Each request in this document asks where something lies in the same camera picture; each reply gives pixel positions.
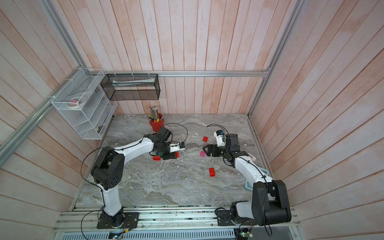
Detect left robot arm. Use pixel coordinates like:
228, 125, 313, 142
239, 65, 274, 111
91, 127, 185, 228

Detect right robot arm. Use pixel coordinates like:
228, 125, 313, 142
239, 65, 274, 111
203, 131, 292, 226

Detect red pen cup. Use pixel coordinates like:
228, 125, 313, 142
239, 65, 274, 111
149, 114, 164, 132

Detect calculator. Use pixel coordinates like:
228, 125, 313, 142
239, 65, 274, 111
245, 180, 253, 191

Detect pens in cup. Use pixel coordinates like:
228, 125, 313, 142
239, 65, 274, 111
149, 106, 163, 123

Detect black mesh basket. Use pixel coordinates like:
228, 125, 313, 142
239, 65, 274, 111
101, 73, 161, 101

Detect tape roll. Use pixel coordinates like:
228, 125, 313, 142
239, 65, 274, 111
66, 96, 84, 109

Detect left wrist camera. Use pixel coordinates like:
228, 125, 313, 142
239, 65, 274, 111
169, 142, 185, 153

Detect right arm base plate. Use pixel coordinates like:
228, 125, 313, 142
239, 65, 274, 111
215, 208, 254, 226

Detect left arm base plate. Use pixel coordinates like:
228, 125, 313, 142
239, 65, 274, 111
97, 212, 140, 229

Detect white wire shelf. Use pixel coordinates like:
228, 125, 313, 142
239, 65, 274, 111
52, 68, 117, 140

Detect aluminium rail front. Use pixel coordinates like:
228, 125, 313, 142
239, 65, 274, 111
52, 205, 301, 233

